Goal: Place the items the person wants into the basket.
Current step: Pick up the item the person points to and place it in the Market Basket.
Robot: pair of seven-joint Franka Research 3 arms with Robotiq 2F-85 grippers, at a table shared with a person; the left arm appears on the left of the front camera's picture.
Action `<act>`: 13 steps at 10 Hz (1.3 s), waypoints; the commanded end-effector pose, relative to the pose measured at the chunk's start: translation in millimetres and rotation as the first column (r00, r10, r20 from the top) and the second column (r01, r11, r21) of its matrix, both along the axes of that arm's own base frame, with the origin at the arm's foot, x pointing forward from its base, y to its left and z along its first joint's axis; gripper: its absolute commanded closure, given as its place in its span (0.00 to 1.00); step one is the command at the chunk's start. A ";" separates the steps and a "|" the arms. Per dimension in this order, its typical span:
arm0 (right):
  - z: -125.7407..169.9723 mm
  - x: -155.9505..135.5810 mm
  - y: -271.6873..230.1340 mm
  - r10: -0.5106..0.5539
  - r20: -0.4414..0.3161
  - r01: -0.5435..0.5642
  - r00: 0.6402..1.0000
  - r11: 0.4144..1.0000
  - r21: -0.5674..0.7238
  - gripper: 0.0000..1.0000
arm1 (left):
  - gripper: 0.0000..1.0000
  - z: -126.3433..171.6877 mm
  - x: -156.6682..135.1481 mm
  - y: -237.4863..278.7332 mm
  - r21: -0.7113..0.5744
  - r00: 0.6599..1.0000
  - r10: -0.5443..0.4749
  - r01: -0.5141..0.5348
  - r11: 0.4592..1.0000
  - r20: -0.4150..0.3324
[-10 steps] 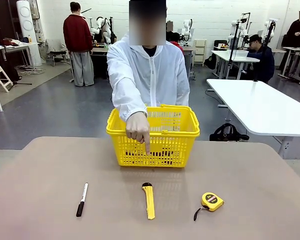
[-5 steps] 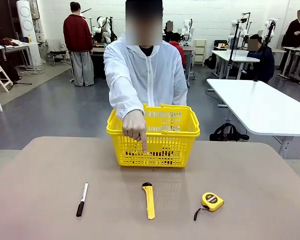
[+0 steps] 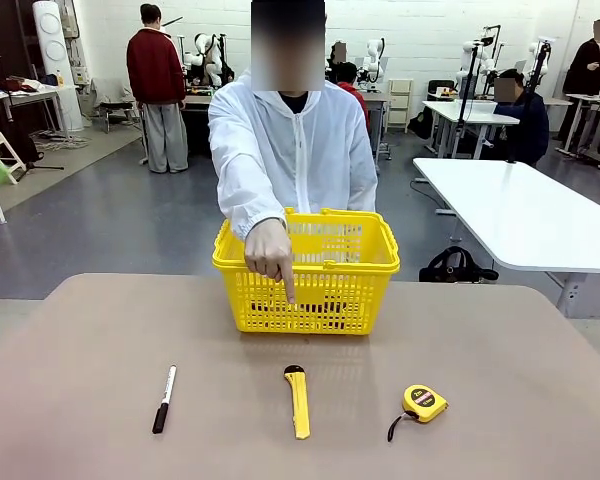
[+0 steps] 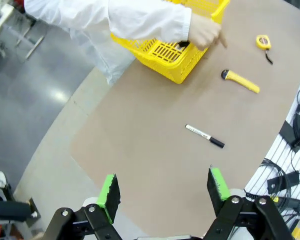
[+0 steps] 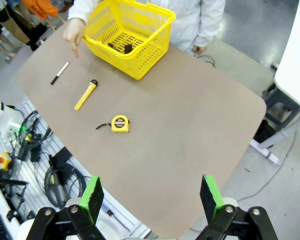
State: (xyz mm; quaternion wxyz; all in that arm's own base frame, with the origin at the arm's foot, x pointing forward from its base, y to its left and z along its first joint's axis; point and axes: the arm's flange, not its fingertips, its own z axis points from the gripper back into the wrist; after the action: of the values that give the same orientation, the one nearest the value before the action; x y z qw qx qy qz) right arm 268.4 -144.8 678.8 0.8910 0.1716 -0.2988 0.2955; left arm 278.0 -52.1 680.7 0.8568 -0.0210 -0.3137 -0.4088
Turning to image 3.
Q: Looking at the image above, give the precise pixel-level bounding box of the yellow plastic shopping basket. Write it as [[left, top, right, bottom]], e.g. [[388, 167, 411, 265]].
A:
[[211, 206, 402, 337]]

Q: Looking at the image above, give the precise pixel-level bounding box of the person in red jacket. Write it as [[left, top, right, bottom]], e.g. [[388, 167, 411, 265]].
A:
[[126, 3, 191, 175]]

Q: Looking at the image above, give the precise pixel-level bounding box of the white tower air conditioner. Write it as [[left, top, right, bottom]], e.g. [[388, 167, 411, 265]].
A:
[[31, 0, 85, 136]]

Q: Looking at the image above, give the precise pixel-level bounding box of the black bag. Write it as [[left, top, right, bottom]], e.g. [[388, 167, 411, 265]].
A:
[[418, 245, 500, 284]]

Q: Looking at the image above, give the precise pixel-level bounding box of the yellow tape measure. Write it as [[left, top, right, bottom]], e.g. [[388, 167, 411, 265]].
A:
[[386, 383, 450, 443]]

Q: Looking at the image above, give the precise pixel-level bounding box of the person's right hand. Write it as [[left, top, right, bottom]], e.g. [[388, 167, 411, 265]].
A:
[[243, 218, 298, 305]]

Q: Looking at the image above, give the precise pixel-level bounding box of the standing person in black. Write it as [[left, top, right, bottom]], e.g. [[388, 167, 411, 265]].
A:
[[561, 19, 600, 143]]

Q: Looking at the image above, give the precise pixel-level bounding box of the white drawer cart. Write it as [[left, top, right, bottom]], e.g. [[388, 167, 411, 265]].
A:
[[386, 77, 415, 135]]

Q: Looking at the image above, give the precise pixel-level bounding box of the person's right forearm white sleeve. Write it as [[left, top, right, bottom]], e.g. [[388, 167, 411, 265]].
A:
[[214, 144, 289, 242]]

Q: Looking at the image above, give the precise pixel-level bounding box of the black camera pole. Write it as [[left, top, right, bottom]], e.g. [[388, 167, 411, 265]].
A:
[[507, 40, 553, 166]]

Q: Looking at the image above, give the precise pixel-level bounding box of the white marker with black cap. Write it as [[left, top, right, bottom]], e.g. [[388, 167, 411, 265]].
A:
[[151, 364, 178, 435]]

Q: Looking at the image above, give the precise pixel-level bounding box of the seated person in red top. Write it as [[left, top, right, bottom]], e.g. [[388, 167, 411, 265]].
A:
[[335, 60, 371, 133]]

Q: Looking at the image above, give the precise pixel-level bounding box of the white wooden stool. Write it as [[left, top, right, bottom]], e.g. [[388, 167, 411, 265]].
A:
[[0, 117, 28, 187]]

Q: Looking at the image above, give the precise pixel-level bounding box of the white desk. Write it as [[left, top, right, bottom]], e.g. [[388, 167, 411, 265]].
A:
[[420, 98, 523, 161]]

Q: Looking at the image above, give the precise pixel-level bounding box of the large white table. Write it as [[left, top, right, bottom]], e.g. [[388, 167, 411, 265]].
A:
[[411, 156, 600, 317]]

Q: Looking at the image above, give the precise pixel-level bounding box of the yellow utility knife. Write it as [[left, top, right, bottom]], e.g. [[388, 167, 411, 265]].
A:
[[283, 364, 312, 441]]

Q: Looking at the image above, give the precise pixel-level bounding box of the black tripod stand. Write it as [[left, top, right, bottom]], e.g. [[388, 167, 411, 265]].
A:
[[452, 39, 482, 154]]

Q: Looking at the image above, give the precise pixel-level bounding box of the grey cluttered table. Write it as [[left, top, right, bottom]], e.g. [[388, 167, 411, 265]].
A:
[[0, 82, 72, 142]]

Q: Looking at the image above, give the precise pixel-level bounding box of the person in white jacket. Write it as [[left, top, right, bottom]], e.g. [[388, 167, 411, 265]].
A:
[[207, 0, 380, 242]]

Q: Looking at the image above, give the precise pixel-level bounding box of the seated person in dark blue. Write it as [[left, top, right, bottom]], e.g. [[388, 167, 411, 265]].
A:
[[493, 69, 552, 168]]

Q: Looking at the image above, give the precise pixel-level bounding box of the white robot with black straps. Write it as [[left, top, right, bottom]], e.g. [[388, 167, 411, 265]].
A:
[[192, 31, 227, 89]]

